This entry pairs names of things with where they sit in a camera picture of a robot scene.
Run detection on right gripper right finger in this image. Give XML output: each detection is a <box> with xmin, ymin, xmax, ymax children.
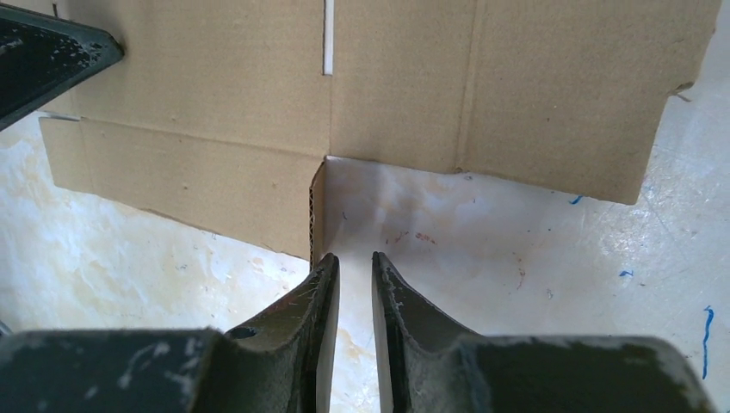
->
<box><xmin>372</xmin><ymin>252</ymin><xmax>715</xmax><ymax>412</ymax></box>

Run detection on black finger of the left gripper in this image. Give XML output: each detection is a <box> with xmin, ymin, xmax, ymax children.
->
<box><xmin>1</xmin><ymin>4</ymin><xmax>124</xmax><ymax>130</ymax></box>

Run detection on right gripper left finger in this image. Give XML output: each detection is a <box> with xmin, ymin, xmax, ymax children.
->
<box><xmin>1</xmin><ymin>254</ymin><xmax>339</xmax><ymax>412</ymax></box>

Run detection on brown cardboard box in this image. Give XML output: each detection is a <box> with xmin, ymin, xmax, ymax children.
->
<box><xmin>40</xmin><ymin>1</ymin><xmax>721</xmax><ymax>259</ymax></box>

